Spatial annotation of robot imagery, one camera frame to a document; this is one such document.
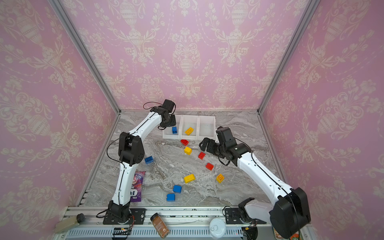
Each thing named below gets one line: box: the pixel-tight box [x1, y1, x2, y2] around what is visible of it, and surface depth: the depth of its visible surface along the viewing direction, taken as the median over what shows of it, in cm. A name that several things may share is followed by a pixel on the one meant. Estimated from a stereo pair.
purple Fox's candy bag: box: [130, 171, 146, 202], surface depth 83 cm
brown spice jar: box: [150, 212, 170, 239], surface depth 70 cm
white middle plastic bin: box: [179, 114, 200, 140], surface depth 109 cm
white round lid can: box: [209, 218, 227, 239], surface depth 68 cm
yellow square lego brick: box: [184, 146, 193, 156], surface depth 99 cm
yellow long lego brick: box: [185, 127, 194, 136], surface depth 108 cm
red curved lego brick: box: [180, 139, 190, 146], surface depth 102 cm
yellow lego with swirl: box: [216, 173, 225, 184], surface depth 85 cm
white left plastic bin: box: [162, 114, 181, 139], surface depth 105 cm
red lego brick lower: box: [205, 162, 214, 171], surface depth 94 cm
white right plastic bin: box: [197, 115, 219, 143], surface depth 109 cm
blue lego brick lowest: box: [166, 193, 176, 202], surface depth 83 cm
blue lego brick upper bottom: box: [173, 185, 182, 194], surface depth 85 cm
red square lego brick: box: [198, 151, 206, 160], surface depth 96 cm
